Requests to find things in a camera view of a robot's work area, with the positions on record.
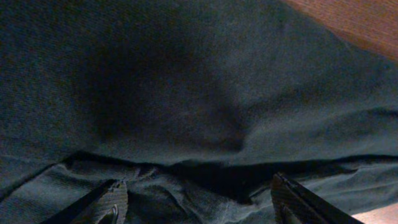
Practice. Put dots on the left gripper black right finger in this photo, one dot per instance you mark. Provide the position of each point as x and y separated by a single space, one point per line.
295 204

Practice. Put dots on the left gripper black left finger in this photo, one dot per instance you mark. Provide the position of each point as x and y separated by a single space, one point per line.
106 204

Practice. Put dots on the dark green cloth garment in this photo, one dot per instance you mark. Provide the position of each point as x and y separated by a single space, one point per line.
193 106

